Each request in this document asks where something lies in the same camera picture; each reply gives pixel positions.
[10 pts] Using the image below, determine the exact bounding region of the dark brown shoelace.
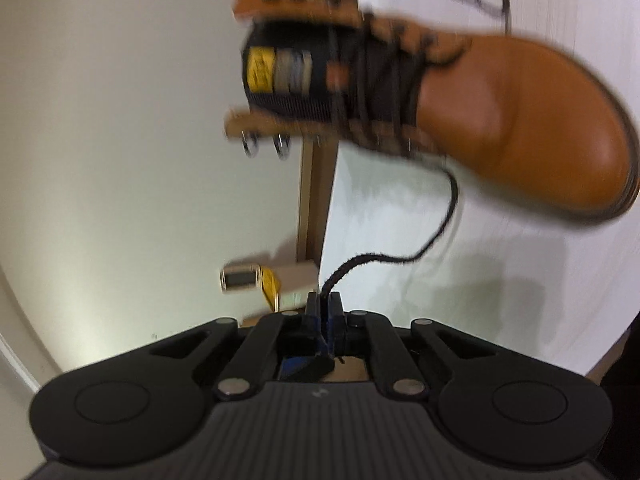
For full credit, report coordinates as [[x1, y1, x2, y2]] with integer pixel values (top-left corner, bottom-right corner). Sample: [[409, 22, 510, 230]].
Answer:
[[307, 0, 512, 314]]

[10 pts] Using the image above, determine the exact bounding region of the tan leather boot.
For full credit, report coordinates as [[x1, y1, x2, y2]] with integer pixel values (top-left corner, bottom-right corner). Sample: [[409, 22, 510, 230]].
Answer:
[[224, 0, 639, 220]]

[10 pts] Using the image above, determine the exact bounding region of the white pedal trash bin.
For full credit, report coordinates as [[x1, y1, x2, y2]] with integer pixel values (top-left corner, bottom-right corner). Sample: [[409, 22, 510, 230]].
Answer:
[[220, 260, 319, 312]]

